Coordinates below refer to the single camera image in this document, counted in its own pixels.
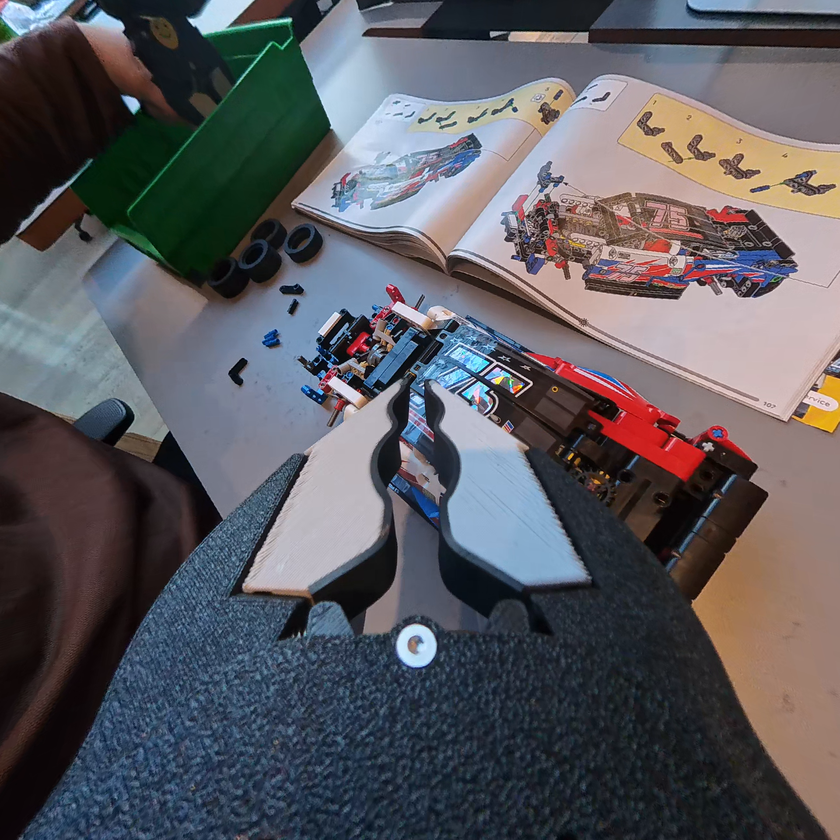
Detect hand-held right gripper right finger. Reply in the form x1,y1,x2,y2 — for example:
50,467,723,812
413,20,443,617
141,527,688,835
423,378,593,619

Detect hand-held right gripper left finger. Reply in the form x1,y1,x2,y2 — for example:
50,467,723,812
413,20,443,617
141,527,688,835
241,377,412,619

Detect green plastic bin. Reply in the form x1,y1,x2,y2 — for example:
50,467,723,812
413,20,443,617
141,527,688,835
69,18,332,277

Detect brick model race car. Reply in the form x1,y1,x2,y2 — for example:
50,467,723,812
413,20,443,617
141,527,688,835
295,283,770,601

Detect grey desk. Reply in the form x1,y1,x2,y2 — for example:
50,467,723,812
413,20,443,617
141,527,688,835
82,29,840,840

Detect person's left hand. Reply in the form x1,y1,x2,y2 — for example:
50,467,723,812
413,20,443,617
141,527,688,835
82,23,188,126

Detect person's black trousers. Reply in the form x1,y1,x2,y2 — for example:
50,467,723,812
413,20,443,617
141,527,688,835
154,430,224,526

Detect black chair armrest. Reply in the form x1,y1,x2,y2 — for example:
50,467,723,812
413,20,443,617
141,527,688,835
73,398,135,447

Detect open instruction booklet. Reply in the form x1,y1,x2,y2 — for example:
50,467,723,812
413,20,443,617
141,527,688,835
292,73,840,421

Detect yellow black leaflet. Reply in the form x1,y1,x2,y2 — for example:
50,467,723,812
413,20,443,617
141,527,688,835
791,357,840,434

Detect silver monitor stand base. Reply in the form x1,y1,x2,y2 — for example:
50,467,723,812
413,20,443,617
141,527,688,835
686,0,840,15

